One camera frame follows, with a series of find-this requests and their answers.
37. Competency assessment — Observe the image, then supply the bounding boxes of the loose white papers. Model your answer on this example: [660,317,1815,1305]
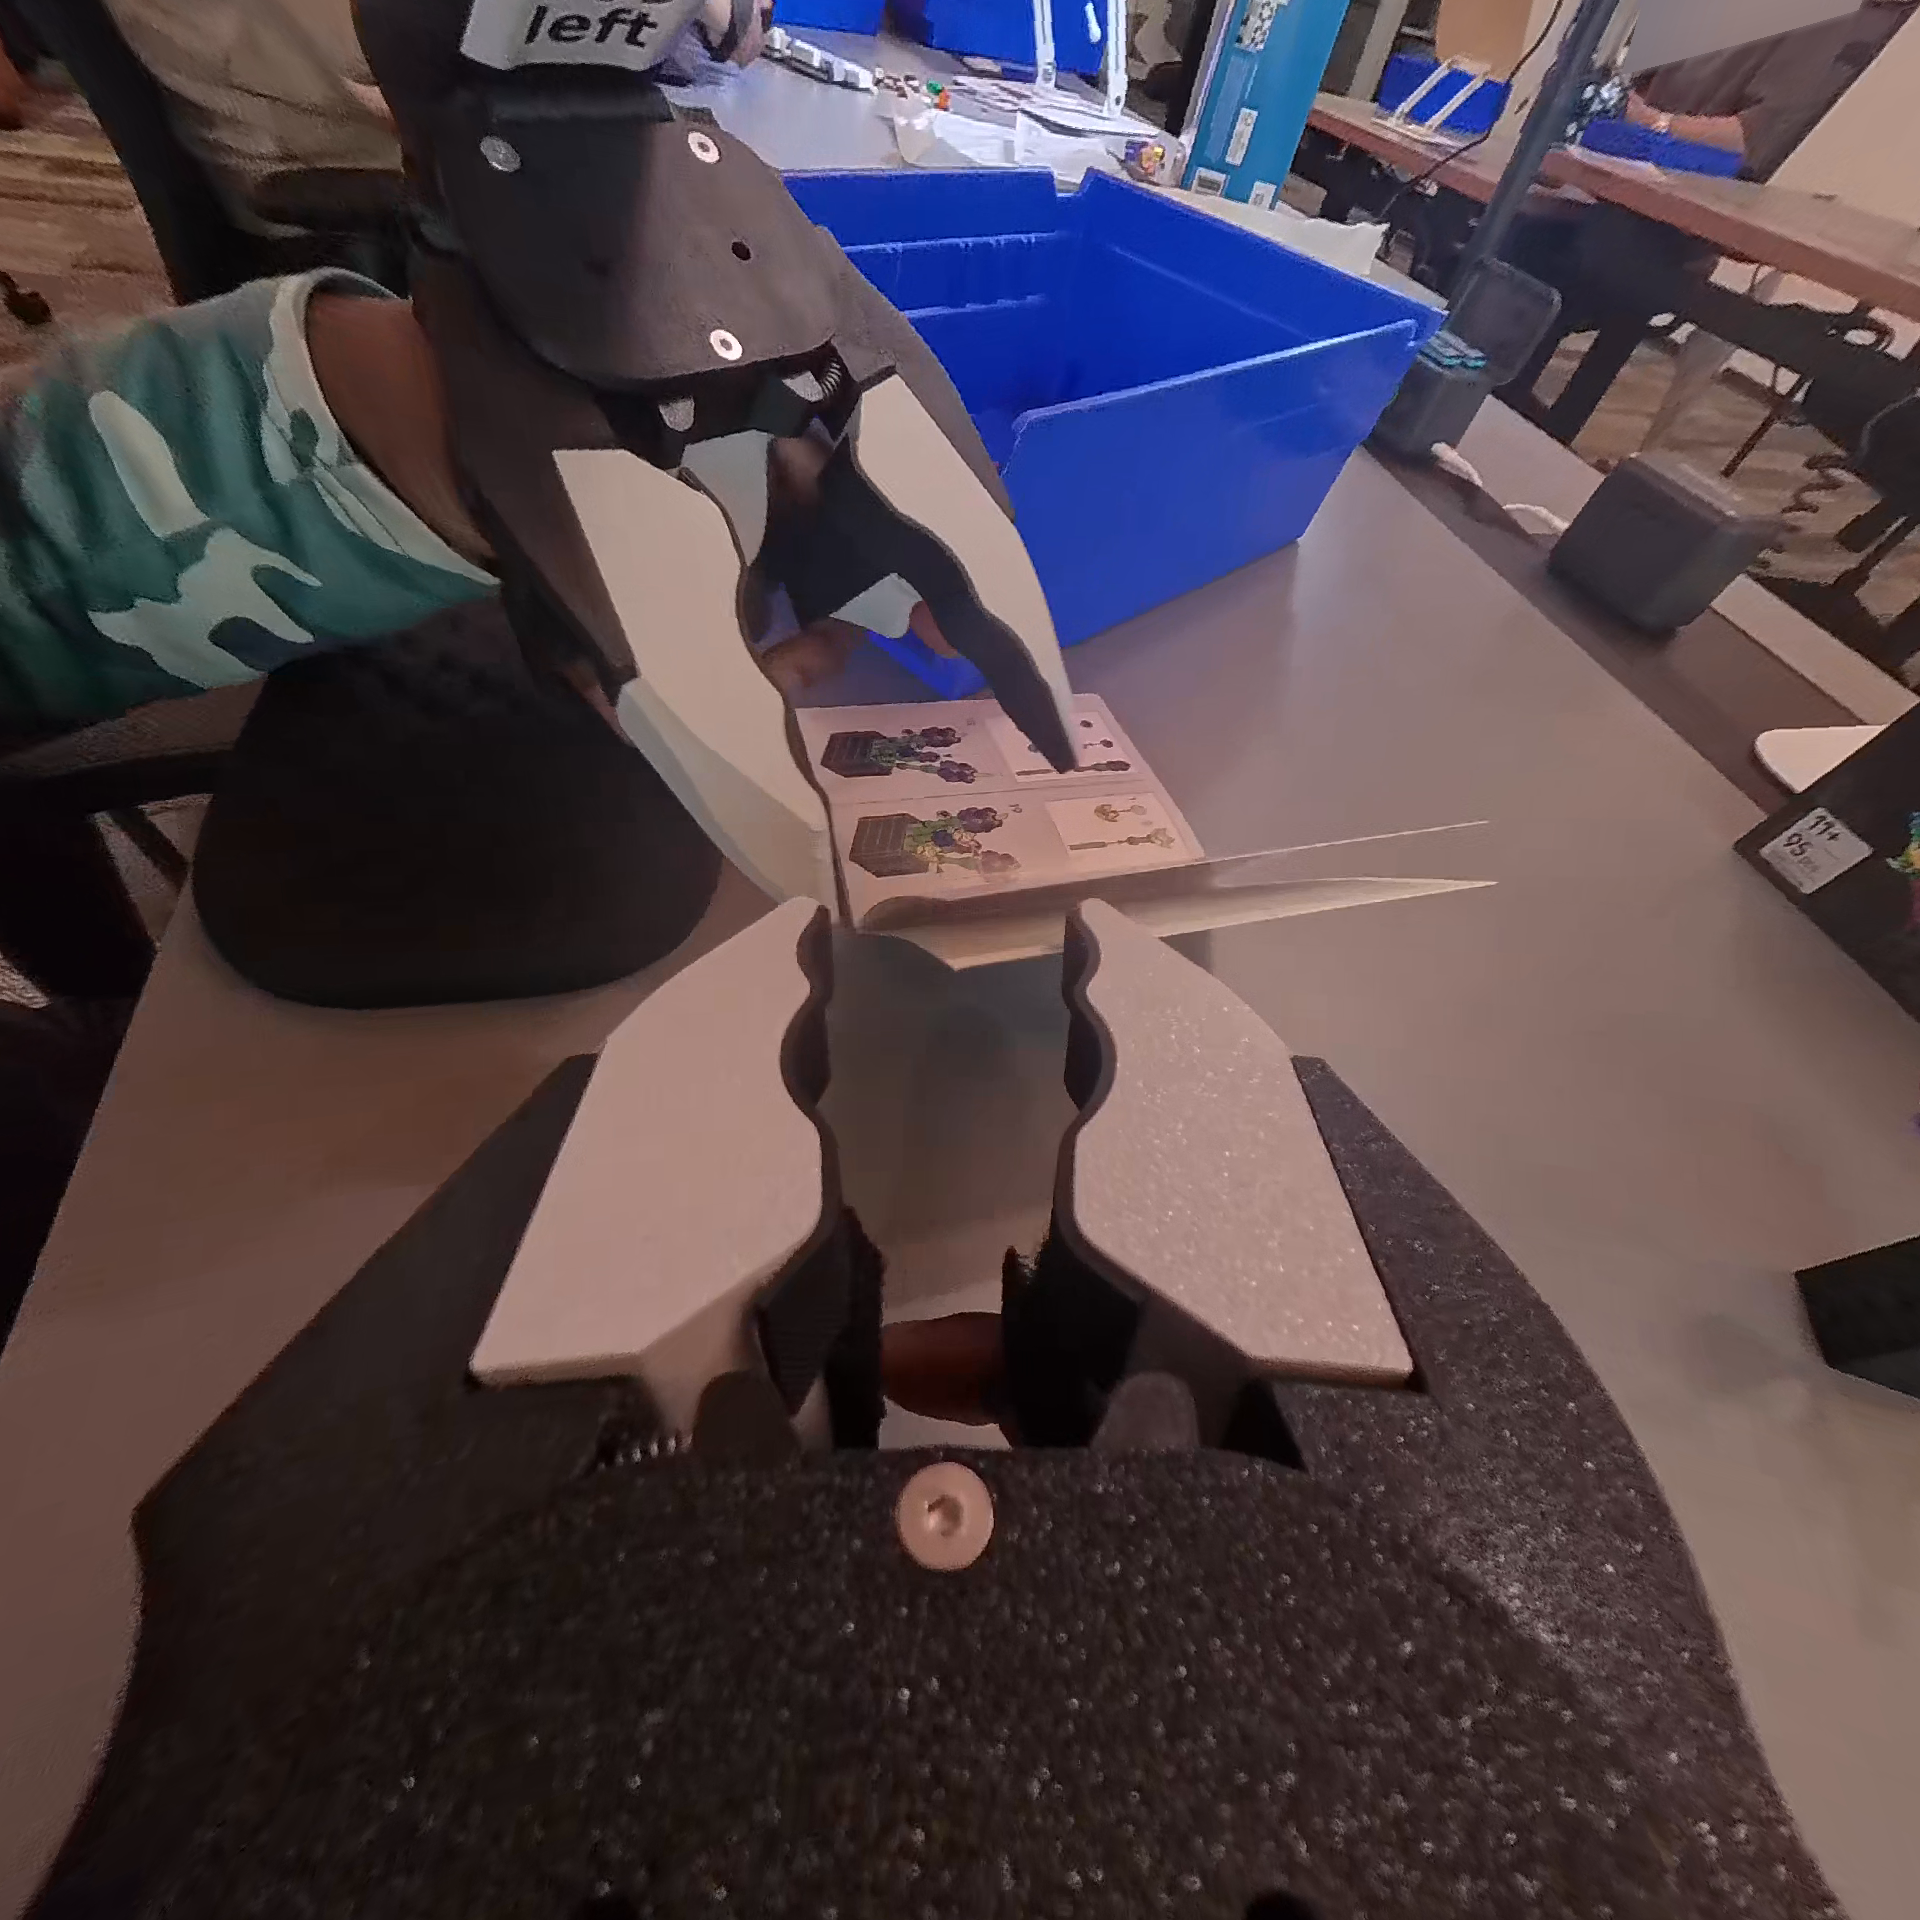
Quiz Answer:
[766,31,1201,183]

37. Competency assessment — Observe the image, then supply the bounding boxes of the lego instruction booklet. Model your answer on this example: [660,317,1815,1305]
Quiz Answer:
[795,691,1496,968]

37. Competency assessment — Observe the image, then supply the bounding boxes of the tall blue cardboard box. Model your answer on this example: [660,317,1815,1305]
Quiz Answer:
[1179,0,1357,206]

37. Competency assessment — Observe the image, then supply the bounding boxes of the black textured pad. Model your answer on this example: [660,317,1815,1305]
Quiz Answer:
[196,601,721,1008]

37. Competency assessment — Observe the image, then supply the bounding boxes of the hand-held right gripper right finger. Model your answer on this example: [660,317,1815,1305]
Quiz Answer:
[1052,901,1414,1448]

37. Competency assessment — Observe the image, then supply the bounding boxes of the person's left forearm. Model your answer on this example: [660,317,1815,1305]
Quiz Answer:
[0,272,505,744]

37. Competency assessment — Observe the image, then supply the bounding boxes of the wooden desk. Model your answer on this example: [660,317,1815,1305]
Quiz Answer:
[1310,92,1920,332]

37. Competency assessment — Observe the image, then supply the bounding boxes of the blue plastic bin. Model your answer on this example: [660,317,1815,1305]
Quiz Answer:
[787,167,1449,696]

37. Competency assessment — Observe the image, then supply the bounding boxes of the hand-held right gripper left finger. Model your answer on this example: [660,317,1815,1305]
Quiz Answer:
[471,901,841,1448]

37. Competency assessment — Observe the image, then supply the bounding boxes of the blue bins on far desk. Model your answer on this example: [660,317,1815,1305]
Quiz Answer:
[774,0,1117,77]

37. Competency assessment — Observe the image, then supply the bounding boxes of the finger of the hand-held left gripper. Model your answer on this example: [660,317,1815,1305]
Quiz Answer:
[766,375,1081,769]
[550,451,841,912]

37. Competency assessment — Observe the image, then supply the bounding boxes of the small grey box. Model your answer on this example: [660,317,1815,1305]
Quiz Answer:
[1544,451,1791,637]

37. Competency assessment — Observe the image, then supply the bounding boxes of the black lego set box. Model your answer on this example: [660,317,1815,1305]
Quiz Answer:
[1734,707,1920,1021]

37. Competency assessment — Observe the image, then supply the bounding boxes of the small black box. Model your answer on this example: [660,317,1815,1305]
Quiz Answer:
[1372,324,1493,456]

